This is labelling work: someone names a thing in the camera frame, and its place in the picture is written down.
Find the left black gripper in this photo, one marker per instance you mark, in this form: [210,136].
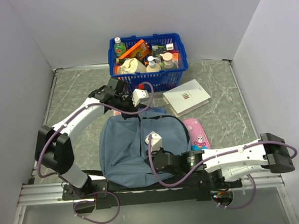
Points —
[132,108]

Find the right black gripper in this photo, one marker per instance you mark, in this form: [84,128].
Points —
[147,160]

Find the blue grey backpack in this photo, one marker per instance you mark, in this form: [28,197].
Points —
[123,151]

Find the Jane Eyre book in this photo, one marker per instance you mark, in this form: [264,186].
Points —
[160,109]

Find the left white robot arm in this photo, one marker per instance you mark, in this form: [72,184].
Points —
[54,152]

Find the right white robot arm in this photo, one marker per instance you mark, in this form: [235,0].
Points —
[269,152]

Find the beige crumpled paper bag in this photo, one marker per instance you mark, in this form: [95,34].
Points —
[131,66]

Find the Little Women book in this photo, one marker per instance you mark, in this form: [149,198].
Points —
[117,113]

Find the pink cat pencil case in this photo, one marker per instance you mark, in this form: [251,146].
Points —
[198,136]

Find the beige pump bottle white cap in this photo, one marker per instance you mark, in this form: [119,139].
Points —
[152,66]

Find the blue plastic shopping basket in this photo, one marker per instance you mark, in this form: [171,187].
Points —
[163,80]

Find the green drink bottle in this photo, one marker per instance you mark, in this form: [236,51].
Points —
[119,47]

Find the orange snack box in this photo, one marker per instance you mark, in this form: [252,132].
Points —
[140,50]

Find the white notebook with barcode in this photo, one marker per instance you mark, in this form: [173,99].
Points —
[186,97]

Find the black green product box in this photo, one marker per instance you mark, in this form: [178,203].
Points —
[157,50]

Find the grey pump bottle beige cap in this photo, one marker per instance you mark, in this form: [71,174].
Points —
[168,63]

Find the orange box in basket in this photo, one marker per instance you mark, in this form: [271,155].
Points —
[175,58]

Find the small white barcode box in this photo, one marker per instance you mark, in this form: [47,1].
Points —
[170,46]

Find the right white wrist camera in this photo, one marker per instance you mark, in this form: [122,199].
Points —
[154,141]

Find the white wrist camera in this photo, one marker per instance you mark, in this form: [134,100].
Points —
[154,141]
[139,96]

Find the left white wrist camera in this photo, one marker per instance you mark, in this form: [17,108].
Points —
[139,96]

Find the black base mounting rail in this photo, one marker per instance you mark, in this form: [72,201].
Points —
[199,186]

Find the aluminium frame rail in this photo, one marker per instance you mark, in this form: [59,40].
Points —
[40,194]

